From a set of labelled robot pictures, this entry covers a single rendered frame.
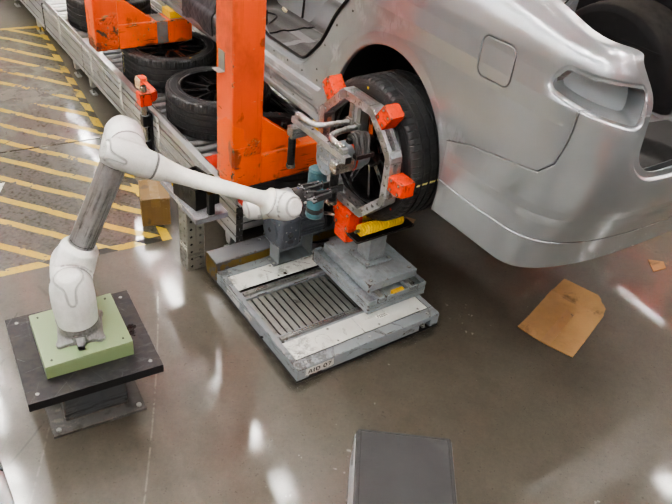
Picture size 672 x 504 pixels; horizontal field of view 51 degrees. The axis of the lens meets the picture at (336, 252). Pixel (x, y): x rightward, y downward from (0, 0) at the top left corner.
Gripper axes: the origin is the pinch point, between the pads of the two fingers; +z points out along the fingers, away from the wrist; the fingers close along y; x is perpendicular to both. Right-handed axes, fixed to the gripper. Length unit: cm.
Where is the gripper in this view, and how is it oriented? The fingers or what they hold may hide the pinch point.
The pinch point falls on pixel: (333, 186)
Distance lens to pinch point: 294.3
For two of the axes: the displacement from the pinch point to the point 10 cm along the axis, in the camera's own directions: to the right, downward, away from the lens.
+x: 0.9, -8.1, -5.8
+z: 8.3, -2.7, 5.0
